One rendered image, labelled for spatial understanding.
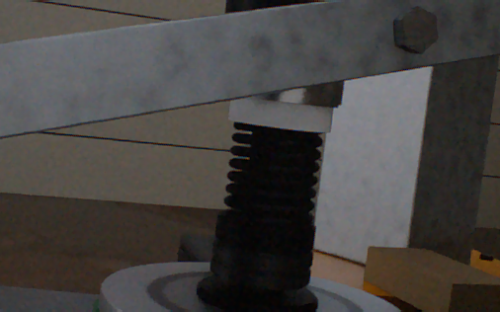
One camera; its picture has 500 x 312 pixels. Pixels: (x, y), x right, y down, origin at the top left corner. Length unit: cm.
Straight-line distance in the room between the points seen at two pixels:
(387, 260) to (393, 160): 19
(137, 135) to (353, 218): 532
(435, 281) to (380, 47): 57
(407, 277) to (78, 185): 554
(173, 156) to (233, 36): 616
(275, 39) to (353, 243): 84
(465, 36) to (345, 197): 78
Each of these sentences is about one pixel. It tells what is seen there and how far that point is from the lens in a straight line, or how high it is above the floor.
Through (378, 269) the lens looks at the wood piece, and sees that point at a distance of 114.
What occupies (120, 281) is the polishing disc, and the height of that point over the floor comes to 89.
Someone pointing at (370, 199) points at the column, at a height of 88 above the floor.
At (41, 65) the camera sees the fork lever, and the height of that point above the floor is 103.
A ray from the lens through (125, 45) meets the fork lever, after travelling 45.
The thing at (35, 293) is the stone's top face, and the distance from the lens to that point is 63.
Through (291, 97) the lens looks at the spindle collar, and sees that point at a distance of 51.
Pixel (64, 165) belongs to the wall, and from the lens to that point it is 648.
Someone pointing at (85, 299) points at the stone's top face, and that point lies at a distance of 62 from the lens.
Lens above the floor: 103
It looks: 3 degrees down
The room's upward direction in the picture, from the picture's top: 7 degrees clockwise
